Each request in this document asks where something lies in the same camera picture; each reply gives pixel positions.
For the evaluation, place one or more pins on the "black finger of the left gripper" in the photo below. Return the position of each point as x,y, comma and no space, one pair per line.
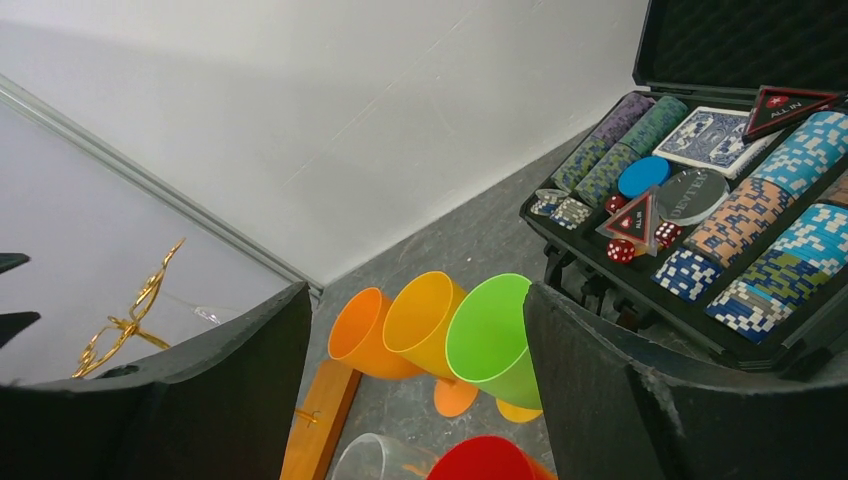
15,315

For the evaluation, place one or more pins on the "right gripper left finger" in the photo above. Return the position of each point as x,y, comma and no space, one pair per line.
219,405

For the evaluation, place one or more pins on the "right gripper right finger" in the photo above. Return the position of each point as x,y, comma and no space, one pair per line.
620,406

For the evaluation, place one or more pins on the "red plastic wine glass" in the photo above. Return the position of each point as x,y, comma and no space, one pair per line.
488,457

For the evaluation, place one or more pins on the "green plastic wine glass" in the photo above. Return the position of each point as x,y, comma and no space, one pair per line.
487,347

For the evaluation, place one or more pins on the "orange plastic wine glass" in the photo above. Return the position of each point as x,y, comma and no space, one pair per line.
356,341

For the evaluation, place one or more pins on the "clear wine glass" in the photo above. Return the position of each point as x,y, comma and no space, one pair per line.
379,457
212,314

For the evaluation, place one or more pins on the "yellow plastic wine glass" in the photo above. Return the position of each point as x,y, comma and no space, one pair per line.
417,323

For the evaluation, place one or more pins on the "wooden rack base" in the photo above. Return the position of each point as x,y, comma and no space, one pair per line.
319,422

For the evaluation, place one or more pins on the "black poker chip case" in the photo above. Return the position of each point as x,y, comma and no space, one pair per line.
720,205

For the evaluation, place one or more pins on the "gold wire wine glass rack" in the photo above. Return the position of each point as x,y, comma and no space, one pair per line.
131,326

